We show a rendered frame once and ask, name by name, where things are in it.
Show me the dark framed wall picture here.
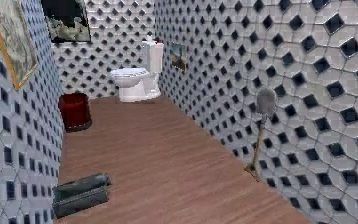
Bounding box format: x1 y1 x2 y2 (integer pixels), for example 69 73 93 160
41 0 92 44

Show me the small landscape wall picture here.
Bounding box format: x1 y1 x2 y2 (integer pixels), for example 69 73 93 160
169 42 189 73

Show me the grey floor lamp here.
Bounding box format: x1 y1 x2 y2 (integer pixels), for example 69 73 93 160
244 87 278 183

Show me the white toilet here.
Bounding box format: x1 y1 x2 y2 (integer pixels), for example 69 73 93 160
109 39 165 104

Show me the gold framed wall picture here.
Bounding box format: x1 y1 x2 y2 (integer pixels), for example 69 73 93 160
0 0 40 91

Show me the dark red trash can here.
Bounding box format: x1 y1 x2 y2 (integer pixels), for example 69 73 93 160
58 92 93 133

